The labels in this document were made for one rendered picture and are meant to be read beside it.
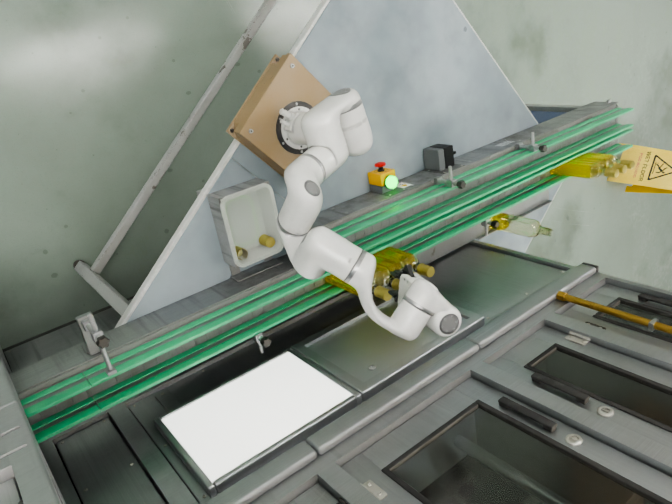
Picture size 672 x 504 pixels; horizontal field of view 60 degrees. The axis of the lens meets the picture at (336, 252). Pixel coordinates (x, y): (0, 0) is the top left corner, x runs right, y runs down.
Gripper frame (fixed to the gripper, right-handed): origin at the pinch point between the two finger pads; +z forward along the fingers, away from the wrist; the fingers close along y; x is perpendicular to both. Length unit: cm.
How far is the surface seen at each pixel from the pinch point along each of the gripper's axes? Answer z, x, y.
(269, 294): 22.4, 29.9, -9.2
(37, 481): -54, 81, -8
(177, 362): 14, 57, -24
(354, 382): -9.1, 14.0, -23.2
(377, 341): 6.6, 1.2, -19.6
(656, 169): 189, -295, 11
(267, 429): -14, 38, -30
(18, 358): 73, 106, -46
